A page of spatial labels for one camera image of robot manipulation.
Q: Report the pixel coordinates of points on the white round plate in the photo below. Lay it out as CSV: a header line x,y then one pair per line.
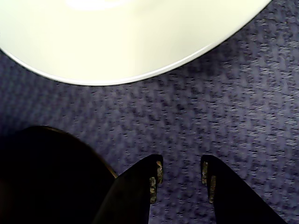
x,y
116,35

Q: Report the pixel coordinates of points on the black metal bucket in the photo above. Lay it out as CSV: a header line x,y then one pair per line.
x,y
46,175

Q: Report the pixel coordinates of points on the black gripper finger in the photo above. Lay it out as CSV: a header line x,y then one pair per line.
x,y
233,200
130,198

